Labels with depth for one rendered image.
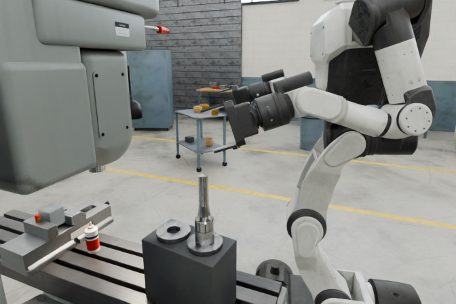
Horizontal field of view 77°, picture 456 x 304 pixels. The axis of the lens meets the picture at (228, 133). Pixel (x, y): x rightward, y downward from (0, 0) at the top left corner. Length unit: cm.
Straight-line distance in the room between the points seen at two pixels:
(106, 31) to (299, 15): 765
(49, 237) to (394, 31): 116
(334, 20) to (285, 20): 742
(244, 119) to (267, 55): 767
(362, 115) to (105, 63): 66
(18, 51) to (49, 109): 12
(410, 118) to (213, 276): 59
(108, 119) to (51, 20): 27
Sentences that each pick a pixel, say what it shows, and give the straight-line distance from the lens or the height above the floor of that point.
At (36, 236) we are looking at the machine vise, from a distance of 120.
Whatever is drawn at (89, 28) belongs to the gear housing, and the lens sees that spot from 76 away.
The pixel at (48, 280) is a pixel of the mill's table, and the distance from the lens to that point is 115.
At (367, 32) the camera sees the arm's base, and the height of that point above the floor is 167.
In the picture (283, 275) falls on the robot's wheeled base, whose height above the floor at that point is 61.
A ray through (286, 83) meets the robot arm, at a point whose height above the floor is 155.
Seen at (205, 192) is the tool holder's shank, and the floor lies 130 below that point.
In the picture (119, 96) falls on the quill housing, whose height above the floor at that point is 151.
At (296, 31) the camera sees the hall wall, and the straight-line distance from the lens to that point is 825.
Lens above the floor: 160
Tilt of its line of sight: 14 degrees down
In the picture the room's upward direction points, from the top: straight up
